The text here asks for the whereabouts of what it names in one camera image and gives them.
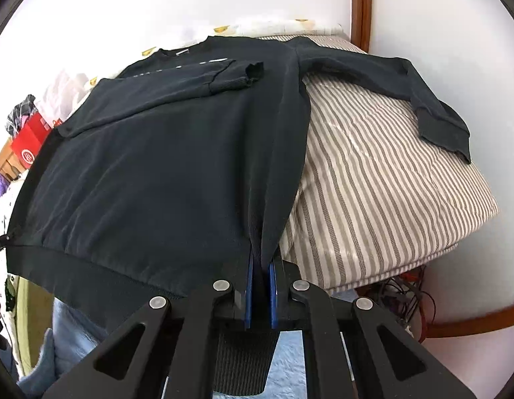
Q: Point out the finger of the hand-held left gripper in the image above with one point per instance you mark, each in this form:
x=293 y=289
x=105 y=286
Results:
x=0 y=244

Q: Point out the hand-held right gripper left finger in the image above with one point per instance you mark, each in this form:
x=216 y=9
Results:
x=251 y=295

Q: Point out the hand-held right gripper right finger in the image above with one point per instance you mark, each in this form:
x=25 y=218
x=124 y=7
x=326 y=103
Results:
x=276 y=295

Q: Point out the black sweatshirt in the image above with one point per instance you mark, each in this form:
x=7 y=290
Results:
x=165 y=162

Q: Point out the light blue quilted cloth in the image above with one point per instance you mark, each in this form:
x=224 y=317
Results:
x=288 y=357

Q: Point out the wooden cabinet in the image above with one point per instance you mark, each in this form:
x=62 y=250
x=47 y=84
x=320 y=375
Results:
x=5 y=164

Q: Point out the yellow green cloth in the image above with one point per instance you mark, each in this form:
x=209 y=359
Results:
x=30 y=320

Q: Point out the red box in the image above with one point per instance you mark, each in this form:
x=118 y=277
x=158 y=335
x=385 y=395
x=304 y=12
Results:
x=29 y=141

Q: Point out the person's blue jeans leg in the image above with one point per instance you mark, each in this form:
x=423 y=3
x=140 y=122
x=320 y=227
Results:
x=74 y=332

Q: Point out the plaid cloth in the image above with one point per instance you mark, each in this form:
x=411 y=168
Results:
x=20 y=112

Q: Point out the striped beige mattress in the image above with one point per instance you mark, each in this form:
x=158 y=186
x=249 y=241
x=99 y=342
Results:
x=377 y=183

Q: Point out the white plastic bag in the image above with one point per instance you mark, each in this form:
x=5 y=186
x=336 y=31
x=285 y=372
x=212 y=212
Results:
x=59 y=91

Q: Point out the white sheet with yellow prints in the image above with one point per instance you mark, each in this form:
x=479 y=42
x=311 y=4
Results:
x=257 y=27

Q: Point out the brown wooden bed frame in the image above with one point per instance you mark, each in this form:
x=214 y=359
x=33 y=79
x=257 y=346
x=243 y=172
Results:
x=362 y=6

